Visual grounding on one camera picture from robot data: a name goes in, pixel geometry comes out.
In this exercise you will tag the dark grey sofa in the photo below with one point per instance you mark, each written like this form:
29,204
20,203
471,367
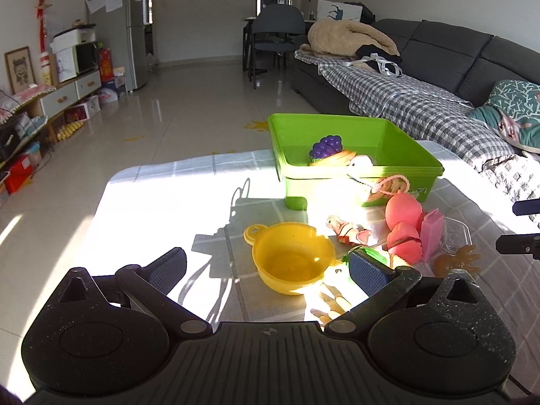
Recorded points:
460,60

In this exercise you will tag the red box on floor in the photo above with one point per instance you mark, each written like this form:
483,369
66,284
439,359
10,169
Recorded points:
105,65

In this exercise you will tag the purple toy grapes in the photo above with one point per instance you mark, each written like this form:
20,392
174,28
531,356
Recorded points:
326,147

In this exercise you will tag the microwave oven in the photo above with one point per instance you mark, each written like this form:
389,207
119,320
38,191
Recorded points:
77,60

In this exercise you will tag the dark office chair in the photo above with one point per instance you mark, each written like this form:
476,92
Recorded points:
274,30

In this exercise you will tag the orange toy lobster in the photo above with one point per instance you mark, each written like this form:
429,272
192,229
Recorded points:
348,233

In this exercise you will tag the white box on microwave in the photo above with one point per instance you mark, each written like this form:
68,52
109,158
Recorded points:
73,37

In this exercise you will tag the framed cartoon picture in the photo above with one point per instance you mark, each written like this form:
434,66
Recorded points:
18,64

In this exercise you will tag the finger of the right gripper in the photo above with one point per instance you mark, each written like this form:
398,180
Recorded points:
526,207
519,244

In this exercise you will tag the brown toy hand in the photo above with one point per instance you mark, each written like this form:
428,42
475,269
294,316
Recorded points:
464,258

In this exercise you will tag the yellow toy bowl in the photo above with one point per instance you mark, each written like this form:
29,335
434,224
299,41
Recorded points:
290,257

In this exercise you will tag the teal patterned pillow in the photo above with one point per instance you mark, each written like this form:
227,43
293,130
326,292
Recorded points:
512,110

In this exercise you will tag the clear plastic tray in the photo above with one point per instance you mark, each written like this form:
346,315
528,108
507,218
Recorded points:
455,235

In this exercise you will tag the silver refrigerator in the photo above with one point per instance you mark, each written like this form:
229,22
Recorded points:
120,27

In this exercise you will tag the orange toy hamburger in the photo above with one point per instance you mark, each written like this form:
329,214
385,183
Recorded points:
340,159

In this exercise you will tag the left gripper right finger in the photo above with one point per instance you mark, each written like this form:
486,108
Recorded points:
384,292

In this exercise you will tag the toy corn cob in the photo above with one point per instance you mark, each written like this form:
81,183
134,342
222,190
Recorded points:
367,259

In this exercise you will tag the beige quilted blanket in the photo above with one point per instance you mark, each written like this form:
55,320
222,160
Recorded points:
328,37

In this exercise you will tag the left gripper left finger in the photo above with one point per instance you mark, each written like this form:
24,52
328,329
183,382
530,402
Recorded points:
147,289

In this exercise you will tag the pink round toy figure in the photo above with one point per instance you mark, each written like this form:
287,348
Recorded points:
403,215

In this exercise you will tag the green plastic bin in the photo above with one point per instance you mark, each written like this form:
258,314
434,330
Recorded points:
309,187

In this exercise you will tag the pink white toy egg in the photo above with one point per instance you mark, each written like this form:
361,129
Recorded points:
360,167

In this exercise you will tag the grey checked blanket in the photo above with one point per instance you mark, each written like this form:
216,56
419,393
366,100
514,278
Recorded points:
479,136

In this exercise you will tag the white drawer cabinet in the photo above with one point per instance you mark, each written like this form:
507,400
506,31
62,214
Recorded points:
65,96

